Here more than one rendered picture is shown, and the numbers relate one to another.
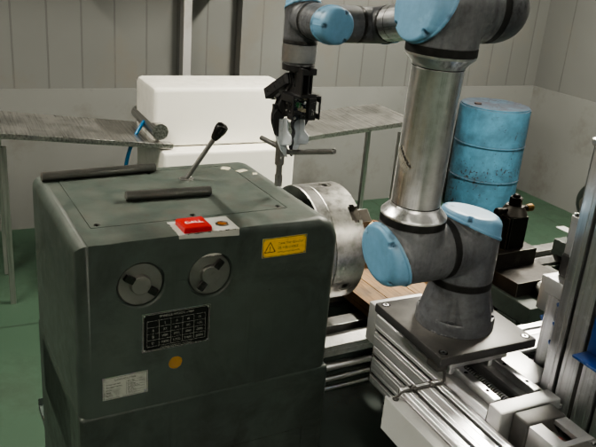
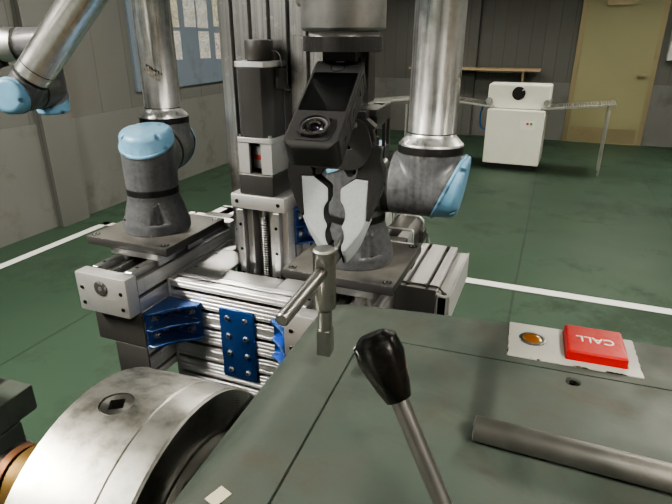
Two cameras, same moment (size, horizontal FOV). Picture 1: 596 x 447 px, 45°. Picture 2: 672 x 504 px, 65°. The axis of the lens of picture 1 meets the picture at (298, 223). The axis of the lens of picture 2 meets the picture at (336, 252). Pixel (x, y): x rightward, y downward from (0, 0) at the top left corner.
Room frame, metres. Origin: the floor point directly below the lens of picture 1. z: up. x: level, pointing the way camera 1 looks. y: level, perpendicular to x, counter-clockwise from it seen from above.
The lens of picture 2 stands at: (1.94, 0.41, 1.58)
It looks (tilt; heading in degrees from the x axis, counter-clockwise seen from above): 22 degrees down; 229
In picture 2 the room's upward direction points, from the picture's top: straight up
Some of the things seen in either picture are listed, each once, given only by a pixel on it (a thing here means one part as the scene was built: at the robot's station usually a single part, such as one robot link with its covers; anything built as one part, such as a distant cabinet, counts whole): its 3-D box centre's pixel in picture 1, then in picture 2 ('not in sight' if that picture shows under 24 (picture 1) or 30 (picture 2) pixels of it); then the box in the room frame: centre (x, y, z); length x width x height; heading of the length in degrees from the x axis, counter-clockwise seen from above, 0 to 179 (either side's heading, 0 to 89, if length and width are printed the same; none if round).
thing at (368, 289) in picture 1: (394, 290); not in sight; (1.95, -0.30, 0.89); 0.36 x 0.30 x 0.04; 30
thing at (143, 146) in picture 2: not in sight; (149, 155); (1.48, -0.76, 1.33); 0.13 x 0.12 x 0.14; 49
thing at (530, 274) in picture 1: (489, 258); not in sight; (2.11, -0.61, 0.95); 0.43 x 0.18 x 0.04; 30
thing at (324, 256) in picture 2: (279, 162); (324, 302); (1.64, 0.06, 1.34); 0.02 x 0.02 x 0.12
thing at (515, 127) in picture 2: not in sight; (516, 125); (-4.31, -3.29, 0.52); 2.18 x 0.54 x 1.04; 115
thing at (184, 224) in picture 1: (193, 226); (593, 348); (1.39, 0.22, 1.26); 0.06 x 0.06 x 0.02; 30
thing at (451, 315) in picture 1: (458, 297); (355, 233); (1.25, -0.32, 1.21); 0.15 x 0.15 x 0.10
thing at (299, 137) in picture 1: (301, 137); (325, 210); (1.60, 0.01, 1.41); 0.06 x 0.03 x 0.09; 31
